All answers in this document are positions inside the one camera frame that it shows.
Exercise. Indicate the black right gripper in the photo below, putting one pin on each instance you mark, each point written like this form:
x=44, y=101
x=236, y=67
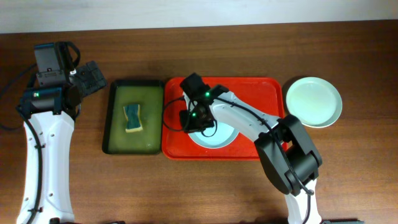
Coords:
x=185, y=125

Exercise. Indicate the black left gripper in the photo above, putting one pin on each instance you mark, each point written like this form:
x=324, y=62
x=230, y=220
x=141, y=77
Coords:
x=91, y=78

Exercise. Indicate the light blue plate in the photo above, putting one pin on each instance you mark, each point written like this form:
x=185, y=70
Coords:
x=216, y=137

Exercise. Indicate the light green plate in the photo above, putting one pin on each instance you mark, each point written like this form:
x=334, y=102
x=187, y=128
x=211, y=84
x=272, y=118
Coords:
x=314, y=101

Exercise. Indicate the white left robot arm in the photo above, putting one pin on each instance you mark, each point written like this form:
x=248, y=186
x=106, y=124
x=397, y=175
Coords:
x=49, y=115

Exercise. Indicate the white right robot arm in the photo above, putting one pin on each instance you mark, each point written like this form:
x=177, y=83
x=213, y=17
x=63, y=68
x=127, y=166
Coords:
x=287, y=154

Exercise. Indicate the black tray with green liquid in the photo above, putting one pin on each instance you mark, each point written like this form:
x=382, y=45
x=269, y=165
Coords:
x=149, y=95

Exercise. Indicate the red plastic tray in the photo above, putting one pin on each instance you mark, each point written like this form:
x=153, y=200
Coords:
x=262, y=93

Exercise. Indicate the green and yellow sponge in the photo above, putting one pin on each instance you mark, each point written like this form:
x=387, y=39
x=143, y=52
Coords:
x=132, y=114

